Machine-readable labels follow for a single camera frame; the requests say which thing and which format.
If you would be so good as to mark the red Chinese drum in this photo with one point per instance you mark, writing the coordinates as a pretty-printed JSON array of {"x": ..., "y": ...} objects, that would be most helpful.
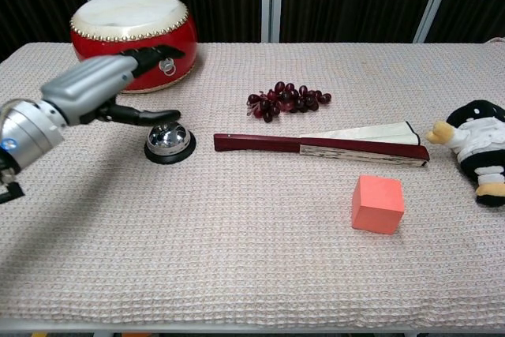
[{"x": 118, "y": 25}]

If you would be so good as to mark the black white penguin plush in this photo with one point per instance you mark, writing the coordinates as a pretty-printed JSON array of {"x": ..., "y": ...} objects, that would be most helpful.
[{"x": 479, "y": 143}]

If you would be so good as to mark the dark red grape bunch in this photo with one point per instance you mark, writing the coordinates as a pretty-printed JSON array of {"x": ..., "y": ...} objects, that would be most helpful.
[{"x": 290, "y": 101}]

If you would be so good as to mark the red folding fan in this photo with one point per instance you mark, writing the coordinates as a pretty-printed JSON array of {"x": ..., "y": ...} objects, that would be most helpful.
[{"x": 323, "y": 147}]

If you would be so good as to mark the orange foam cube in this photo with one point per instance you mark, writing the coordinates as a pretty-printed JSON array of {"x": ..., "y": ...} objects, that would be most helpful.
[{"x": 376, "y": 207}]

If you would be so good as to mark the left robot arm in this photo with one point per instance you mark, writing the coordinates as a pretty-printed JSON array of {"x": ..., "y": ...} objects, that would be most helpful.
[{"x": 23, "y": 135}]

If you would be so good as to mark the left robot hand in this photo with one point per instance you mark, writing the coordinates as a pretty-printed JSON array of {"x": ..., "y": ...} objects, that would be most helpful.
[{"x": 90, "y": 84}]

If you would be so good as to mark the silver desk bell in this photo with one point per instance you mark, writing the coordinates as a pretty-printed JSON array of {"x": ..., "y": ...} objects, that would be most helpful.
[{"x": 170, "y": 141}]

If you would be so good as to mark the pink waffle tablecloth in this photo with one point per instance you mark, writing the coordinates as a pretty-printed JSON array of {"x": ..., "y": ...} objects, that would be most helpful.
[{"x": 236, "y": 234}]

